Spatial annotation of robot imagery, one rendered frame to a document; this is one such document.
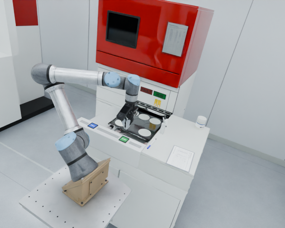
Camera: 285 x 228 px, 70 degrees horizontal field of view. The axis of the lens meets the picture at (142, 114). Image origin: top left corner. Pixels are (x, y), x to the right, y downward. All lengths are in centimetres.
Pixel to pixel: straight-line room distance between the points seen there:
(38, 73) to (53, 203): 67
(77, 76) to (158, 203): 99
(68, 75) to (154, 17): 83
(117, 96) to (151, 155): 88
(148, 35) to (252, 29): 170
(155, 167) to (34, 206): 69
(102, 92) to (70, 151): 110
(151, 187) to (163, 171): 18
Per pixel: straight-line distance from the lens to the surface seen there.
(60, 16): 437
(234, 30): 307
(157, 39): 165
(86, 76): 108
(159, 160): 128
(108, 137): 139
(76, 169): 111
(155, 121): 178
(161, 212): 158
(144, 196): 154
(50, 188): 129
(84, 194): 115
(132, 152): 134
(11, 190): 245
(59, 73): 113
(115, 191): 126
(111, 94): 203
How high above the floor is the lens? 180
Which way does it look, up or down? 29 degrees down
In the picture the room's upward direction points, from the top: 11 degrees clockwise
